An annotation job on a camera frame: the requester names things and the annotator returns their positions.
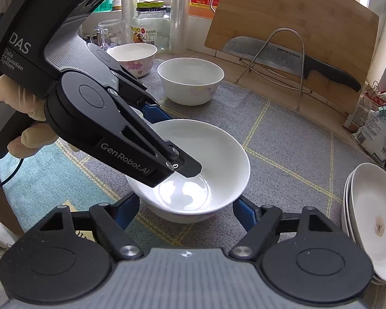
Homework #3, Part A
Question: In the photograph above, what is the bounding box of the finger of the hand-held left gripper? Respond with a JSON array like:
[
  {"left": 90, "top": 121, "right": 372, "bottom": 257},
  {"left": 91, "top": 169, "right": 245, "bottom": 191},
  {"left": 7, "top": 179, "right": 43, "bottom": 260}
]
[
  {"left": 109, "top": 61, "right": 173, "bottom": 125},
  {"left": 80, "top": 87, "right": 203, "bottom": 188}
]

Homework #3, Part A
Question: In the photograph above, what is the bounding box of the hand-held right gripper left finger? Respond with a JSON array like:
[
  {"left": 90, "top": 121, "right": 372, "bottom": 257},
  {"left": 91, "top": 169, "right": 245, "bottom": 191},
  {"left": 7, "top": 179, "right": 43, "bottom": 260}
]
[{"left": 26, "top": 191, "right": 143, "bottom": 261}]

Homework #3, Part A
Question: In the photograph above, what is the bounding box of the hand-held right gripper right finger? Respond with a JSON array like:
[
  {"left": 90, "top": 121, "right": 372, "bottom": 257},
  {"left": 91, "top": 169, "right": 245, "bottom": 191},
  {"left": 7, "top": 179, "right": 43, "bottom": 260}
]
[{"left": 228, "top": 195, "right": 340, "bottom": 260}]

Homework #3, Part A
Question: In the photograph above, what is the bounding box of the white pink floral bowl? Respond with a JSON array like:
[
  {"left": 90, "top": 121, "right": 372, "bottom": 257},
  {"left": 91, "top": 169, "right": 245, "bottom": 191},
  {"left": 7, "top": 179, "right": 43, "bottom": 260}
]
[
  {"left": 125, "top": 119, "right": 251, "bottom": 225},
  {"left": 106, "top": 42, "right": 158, "bottom": 78}
]

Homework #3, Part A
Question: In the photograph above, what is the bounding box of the white stained fruit print plate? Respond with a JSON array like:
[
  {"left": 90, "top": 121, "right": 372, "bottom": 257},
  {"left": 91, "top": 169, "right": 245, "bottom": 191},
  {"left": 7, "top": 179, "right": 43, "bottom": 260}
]
[{"left": 347, "top": 162, "right": 386, "bottom": 283}]

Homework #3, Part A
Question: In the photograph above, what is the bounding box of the person's left hand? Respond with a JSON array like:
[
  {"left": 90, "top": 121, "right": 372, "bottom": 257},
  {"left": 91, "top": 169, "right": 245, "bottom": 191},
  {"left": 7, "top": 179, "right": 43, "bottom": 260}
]
[{"left": 0, "top": 79, "right": 59, "bottom": 159}]

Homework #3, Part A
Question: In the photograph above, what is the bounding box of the white faint floral bowl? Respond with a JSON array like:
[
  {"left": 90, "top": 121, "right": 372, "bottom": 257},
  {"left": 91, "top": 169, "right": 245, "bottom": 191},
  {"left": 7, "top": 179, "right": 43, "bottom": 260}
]
[{"left": 157, "top": 57, "right": 225, "bottom": 106}]

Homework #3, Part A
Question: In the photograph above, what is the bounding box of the clear glass mug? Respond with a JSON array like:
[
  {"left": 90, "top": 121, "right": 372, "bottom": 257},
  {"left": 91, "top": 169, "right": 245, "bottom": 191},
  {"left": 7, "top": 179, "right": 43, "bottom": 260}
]
[{"left": 91, "top": 19, "right": 127, "bottom": 51}]

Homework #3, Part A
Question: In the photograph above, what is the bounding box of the grey plaid mat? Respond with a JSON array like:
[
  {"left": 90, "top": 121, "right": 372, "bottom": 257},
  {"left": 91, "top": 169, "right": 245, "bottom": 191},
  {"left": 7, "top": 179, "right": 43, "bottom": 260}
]
[{"left": 0, "top": 58, "right": 384, "bottom": 309}]

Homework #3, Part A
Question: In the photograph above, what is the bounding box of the glass jar with green lid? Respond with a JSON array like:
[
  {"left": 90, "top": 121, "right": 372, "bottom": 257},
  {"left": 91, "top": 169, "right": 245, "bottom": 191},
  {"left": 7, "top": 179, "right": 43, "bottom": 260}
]
[{"left": 130, "top": 0, "right": 172, "bottom": 54}]

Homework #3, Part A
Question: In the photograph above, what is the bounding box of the clear plastic roll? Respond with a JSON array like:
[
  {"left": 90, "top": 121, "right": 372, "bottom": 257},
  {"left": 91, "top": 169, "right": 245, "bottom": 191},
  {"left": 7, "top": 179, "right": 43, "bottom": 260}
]
[{"left": 169, "top": 0, "right": 194, "bottom": 56}]

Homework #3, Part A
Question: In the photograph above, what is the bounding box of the paper flour bag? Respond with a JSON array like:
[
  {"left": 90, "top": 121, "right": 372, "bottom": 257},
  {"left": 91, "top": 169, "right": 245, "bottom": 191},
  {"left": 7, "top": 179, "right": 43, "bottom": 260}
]
[{"left": 342, "top": 81, "right": 386, "bottom": 133}]

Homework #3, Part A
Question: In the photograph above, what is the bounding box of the white plastic bag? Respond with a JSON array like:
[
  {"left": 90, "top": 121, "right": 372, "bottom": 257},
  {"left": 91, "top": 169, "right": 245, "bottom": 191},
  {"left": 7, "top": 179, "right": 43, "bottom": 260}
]
[{"left": 355, "top": 105, "right": 386, "bottom": 165}]

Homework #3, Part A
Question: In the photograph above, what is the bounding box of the wooden cutting board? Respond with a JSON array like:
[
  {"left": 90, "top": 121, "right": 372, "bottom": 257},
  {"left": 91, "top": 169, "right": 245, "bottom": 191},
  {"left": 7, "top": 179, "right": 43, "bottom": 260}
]
[{"left": 204, "top": 0, "right": 380, "bottom": 114}]

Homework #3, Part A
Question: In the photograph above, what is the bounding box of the black cable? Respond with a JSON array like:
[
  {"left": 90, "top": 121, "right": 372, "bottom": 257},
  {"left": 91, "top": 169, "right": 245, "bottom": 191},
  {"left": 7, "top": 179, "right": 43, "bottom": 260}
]
[{"left": 0, "top": 157, "right": 24, "bottom": 190}]

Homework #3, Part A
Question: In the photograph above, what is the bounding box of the metal wire rack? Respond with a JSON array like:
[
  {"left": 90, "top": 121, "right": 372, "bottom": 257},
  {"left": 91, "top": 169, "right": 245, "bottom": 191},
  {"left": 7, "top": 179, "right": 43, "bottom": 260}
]
[{"left": 234, "top": 28, "right": 313, "bottom": 113}]

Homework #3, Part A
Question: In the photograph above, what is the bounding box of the black handled kitchen knife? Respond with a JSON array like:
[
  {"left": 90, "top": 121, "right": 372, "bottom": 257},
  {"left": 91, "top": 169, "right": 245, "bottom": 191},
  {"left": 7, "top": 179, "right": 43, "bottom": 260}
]
[{"left": 223, "top": 36, "right": 363, "bottom": 92}]

